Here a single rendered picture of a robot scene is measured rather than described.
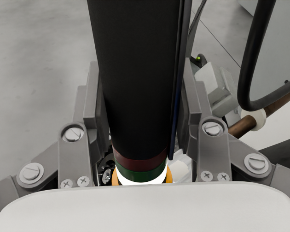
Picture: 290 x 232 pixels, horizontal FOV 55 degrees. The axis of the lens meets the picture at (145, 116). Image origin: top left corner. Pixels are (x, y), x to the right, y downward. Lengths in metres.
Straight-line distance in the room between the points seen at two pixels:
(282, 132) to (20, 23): 3.08
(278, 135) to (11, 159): 1.76
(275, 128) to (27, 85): 2.18
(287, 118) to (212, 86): 0.16
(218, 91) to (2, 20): 3.09
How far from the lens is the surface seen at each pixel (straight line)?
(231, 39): 2.93
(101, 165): 0.42
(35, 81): 2.54
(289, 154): 0.29
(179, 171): 0.24
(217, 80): 0.62
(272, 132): 0.58
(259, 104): 0.27
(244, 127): 0.28
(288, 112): 0.59
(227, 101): 0.63
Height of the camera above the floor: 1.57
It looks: 49 degrees down
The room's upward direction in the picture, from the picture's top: 1 degrees counter-clockwise
